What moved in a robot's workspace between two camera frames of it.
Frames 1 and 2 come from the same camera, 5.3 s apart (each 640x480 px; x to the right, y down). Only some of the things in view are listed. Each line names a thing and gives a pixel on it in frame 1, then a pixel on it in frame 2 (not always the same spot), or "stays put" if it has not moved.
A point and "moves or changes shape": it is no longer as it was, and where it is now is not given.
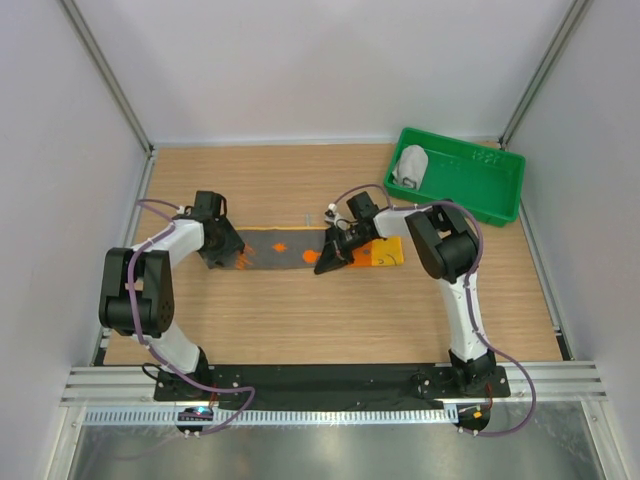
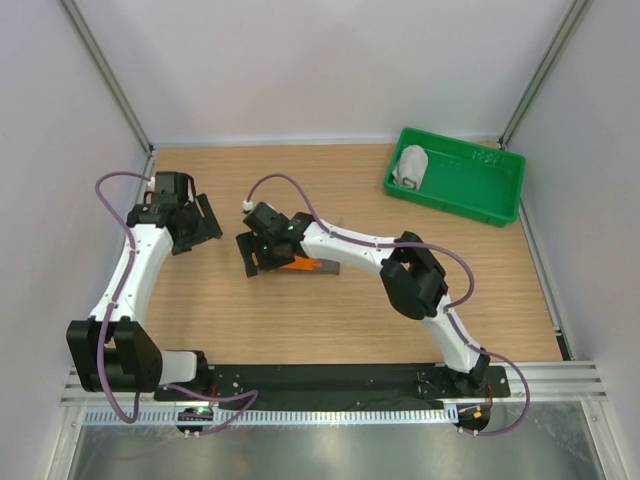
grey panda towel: x=412 y=167 stays put
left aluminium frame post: x=106 y=72 stays put
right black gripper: x=333 y=257 -> x=246 y=241
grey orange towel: x=295 y=248 moves or changes shape
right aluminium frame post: x=553 y=54 stays put
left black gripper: x=232 y=243 -> x=207 y=226
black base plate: x=329 y=386 stays put
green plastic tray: x=487 y=182 stays put
